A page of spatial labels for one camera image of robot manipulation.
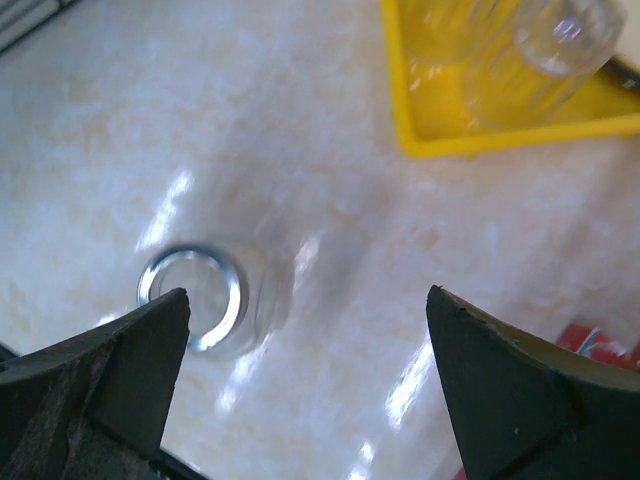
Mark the black wire rack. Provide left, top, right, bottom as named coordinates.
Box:
left=0, top=0, right=77, bottom=53

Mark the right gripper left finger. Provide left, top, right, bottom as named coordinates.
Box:
left=1, top=288, right=190, bottom=479

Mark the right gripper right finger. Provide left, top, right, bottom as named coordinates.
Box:
left=426, top=285, right=639, bottom=479

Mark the clear glass cup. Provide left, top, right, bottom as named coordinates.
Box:
left=462, top=1, right=626, bottom=130
left=400, top=1, right=522, bottom=95

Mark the dark teal plate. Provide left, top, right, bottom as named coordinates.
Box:
left=606, top=58, right=640, bottom=92

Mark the red snack packet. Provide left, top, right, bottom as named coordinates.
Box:
left=556, top=323, right=639, bottom=373

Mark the yellow plastic tray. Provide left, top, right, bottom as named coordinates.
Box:
left=381, top=1, right=639, bottom=158

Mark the glass jar metal rim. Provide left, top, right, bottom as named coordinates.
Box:
left=137, top=239, right=296, bottom=359

